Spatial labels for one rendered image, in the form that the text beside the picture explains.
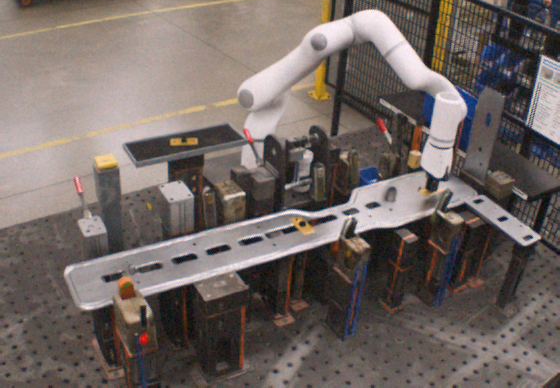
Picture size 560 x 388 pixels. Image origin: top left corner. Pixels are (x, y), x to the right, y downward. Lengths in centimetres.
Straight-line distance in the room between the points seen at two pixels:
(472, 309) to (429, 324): 18
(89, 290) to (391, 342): 92
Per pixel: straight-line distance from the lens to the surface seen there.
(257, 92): 219
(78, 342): 191
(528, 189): 224
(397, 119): 211
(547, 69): 233
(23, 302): 208
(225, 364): 176
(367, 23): 195
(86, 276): 167
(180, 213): 177
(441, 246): 197
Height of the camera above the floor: 206
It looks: 30 degrees down
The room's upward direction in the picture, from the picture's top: 5 degrees clockwise
